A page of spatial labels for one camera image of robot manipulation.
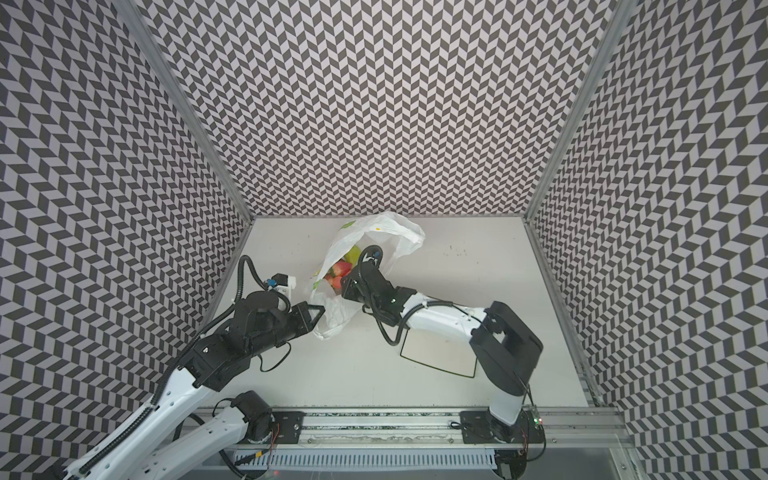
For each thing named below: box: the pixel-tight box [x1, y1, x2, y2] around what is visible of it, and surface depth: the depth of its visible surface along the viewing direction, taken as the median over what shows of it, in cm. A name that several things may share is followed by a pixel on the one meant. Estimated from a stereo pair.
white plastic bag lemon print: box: [310, 212, 425, 340], surface depth 80 cm
